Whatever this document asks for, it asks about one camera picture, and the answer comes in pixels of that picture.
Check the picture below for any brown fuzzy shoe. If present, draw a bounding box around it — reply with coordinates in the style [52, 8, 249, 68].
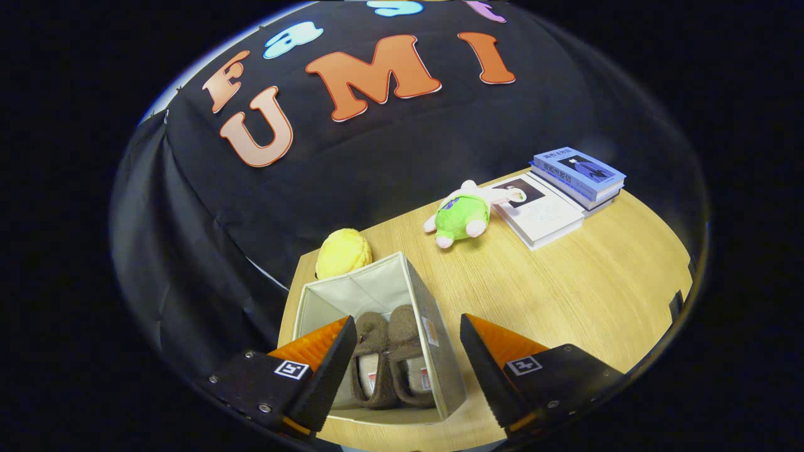
[388, 304, 437, 407]
[349, 312, 398, 410]

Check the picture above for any white book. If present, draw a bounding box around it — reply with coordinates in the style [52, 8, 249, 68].
[492, 171, 586, 252]

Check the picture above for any yellow round plush toy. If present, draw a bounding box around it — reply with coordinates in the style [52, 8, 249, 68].
[315, 228, 372, 281]

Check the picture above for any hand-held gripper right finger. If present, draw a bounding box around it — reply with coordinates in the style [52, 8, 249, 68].
[460, 313, 626, 437]

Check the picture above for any blue cover book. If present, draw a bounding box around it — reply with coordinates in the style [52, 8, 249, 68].
[533, 147, 627, 203]

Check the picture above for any blue spine book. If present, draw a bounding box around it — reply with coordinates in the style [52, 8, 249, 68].
[530, 162, 622, 212]

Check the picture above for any green plush toy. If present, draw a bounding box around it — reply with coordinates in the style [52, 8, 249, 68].
[423, 180, 525, 249]

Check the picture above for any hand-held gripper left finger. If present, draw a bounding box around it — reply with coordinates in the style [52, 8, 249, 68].
[207, 315, 358, 440]

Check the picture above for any beige fabric storage box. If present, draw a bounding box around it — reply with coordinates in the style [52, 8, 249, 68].
[292, 251, 467, 426]

